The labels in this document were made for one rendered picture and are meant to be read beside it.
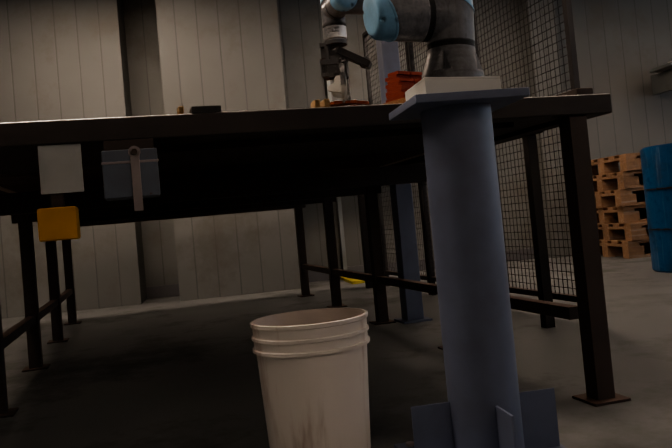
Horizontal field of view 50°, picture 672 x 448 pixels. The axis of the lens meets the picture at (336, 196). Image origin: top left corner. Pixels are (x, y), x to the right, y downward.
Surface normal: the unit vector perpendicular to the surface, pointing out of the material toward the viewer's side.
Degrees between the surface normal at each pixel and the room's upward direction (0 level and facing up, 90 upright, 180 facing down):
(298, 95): 90
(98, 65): 90
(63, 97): 90
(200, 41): 90
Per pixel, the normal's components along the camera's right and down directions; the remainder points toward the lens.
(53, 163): 0.26, -0.06
